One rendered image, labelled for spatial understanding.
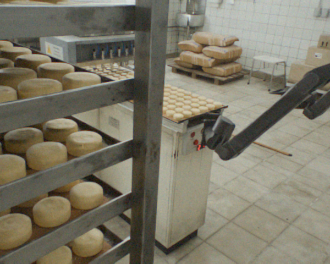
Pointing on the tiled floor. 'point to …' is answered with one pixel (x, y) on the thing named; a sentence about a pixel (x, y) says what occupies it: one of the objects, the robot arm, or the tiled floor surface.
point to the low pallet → (207, 73)
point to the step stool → (269, 69)
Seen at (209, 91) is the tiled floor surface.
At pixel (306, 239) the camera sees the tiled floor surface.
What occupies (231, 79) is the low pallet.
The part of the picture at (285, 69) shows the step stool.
